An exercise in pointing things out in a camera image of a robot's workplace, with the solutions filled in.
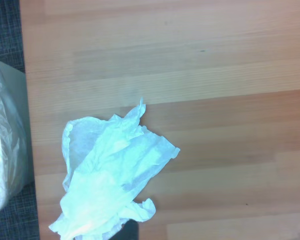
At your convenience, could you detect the white tissue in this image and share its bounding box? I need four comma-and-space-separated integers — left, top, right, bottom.
48, 96, 181, 240

